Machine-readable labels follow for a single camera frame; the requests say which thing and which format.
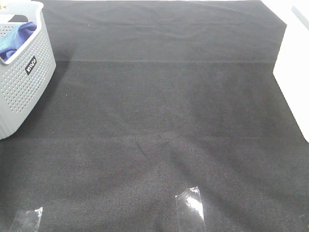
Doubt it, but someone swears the clear tape strip left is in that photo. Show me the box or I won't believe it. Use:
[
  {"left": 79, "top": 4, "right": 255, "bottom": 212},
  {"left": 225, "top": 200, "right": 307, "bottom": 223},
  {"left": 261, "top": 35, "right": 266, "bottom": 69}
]
[{"left": 9, "top": 207, "right": 43, "bottom": 232}]

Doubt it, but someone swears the white box at right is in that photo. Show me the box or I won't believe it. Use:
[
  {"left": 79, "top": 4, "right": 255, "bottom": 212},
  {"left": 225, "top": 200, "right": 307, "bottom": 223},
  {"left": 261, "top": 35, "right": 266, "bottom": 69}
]
[{"left": 262, "top": 0, "right": 309, "bottom": 141}]

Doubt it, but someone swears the clear tape strip centre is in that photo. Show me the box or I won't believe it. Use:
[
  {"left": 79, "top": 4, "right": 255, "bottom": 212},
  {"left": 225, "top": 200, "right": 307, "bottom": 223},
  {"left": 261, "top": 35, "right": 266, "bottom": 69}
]
[{"left": 175, "top": 187, "right": 206, "bottom": 232}]

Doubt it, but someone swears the grey perforated plastic basket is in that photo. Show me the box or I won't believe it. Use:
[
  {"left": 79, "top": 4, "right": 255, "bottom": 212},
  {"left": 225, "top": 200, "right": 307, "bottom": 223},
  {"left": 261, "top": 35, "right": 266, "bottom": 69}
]
[{"left": 0, "top": 0, "right": 56, "bottom": 139}]

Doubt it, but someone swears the black fabric table mat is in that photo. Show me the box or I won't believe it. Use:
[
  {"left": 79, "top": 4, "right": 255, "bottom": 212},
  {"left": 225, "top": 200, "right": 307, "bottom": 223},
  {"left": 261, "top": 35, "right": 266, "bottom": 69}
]
[{"left": 0, "top": 0, "right": 309, "bottom": 232}]

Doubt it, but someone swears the clear tape strip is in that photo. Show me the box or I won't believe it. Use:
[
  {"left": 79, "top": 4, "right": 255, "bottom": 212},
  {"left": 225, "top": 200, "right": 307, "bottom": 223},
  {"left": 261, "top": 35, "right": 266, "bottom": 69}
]
[
  {"left": 175, "top": 187, "right": 206, "bottom": 232},
  {"left": 9, "top": 207, "right": 43, "bottom": 232}
]

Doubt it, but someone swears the blue microfibre towel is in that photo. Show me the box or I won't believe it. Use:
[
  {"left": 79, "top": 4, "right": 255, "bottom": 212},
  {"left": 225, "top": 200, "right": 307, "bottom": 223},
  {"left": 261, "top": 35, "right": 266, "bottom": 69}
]
[{"left": 0, "top": 22, "right": 37, "bottom": 61}]

